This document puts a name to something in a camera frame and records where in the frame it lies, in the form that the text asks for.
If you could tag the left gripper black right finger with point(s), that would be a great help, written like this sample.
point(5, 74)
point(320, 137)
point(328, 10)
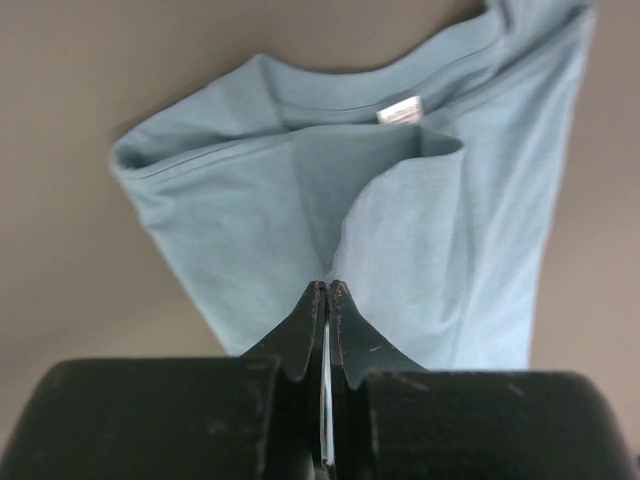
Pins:
point(377, 392)

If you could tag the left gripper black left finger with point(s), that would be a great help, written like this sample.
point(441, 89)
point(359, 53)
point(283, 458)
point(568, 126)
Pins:
point(298, 405)

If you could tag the grey-blue t-shirt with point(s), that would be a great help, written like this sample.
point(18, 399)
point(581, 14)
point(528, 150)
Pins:
point(428, 186)

